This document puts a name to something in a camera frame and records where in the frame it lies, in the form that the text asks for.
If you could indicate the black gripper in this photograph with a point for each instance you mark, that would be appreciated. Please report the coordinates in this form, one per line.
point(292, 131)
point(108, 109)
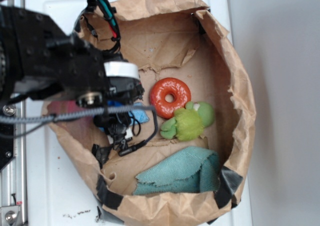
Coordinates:
point(92, 77)

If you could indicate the black metal bracket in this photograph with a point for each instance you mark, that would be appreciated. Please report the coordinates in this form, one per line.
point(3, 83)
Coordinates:
point(7, 137)

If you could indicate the orange glazed toy donut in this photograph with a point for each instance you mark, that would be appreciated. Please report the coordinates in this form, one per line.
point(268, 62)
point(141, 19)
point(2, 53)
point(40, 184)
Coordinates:
point(168, 95)

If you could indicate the green plush turtle toy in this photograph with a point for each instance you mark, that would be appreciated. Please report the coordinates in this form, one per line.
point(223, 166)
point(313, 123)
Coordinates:
point(189, 122)

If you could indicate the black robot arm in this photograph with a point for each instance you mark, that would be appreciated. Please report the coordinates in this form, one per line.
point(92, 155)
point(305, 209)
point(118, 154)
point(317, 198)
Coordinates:
point(39, 61)

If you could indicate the aluminium frame rail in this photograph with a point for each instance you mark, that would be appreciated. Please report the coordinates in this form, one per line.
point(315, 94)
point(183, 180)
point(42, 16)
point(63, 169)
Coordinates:
point(13, 181)

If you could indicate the teal microfiber cloth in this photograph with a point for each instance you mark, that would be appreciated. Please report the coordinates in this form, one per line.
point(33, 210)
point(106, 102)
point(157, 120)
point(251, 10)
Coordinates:
point(190, 170)

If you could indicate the brown paper bag bin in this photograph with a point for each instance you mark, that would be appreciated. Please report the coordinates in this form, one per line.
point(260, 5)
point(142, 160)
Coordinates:
point(180, 39)

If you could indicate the blue sponge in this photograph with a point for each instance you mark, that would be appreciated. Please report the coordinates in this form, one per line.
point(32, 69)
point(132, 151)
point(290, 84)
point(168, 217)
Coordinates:
point(140, 114)

